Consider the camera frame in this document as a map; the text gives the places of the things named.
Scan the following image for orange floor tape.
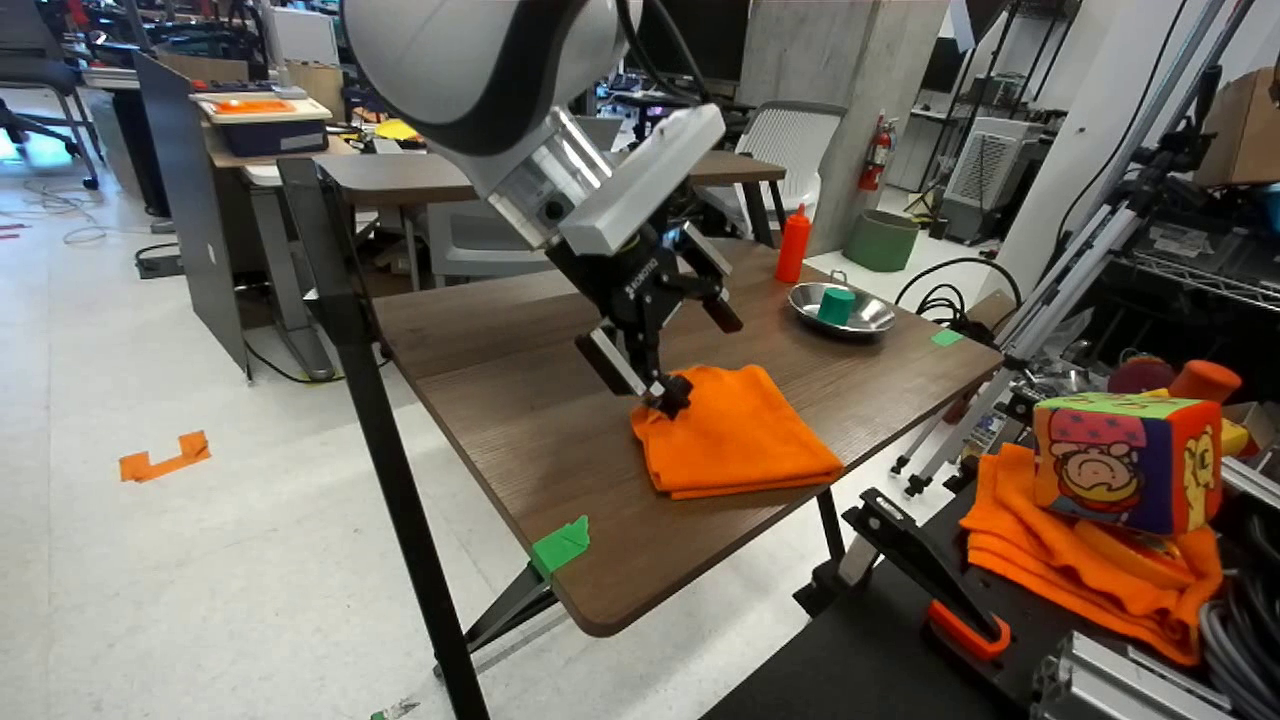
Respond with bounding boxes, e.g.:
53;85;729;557
116;425;218;488

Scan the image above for orange towel pile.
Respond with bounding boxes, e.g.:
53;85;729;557
957;439;1230;673

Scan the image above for orange squeeze bottle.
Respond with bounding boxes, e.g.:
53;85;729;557
773;203;815;290

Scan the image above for brown wooden table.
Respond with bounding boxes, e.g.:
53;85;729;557
370;231;1007;641

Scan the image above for cardboard box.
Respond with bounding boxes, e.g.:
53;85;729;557
1192;64;1280;193

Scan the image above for dark partition panel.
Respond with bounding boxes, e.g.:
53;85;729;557
130;50;259;386

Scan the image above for green tape mark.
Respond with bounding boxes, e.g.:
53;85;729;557
526;511;598;582

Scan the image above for green bin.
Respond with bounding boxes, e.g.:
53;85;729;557
839;210;926;276

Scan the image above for dark box orange lid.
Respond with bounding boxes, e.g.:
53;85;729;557
190;88;335;159

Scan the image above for green cup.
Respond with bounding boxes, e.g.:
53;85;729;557
815;282;866;332

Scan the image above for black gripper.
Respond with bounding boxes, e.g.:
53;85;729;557
546;218;749;420

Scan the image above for colourful soft toy cube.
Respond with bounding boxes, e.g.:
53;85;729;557
1029;386;1230;540

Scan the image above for metal bowl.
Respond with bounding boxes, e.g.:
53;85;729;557
786;282;899;339

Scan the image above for black pegboard table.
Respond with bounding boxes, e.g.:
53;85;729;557
697;493;1280;720

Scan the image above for wooden background desk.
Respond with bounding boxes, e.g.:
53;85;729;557
196;126;791;292

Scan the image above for orange plush toy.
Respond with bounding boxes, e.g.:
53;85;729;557
1108;348;1247;407

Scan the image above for black clamp orange handle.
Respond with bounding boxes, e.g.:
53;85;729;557
839;485;1015;673

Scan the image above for black camera stand pole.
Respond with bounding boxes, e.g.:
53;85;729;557
278;154;494;720

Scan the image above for red fire extinguisher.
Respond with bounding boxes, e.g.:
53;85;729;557
851;113;899;200

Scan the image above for long aluminium extrusion rail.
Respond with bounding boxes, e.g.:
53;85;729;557
1029;628;1242;720

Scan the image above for black office chair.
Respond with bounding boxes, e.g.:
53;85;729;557
0;0;104;193

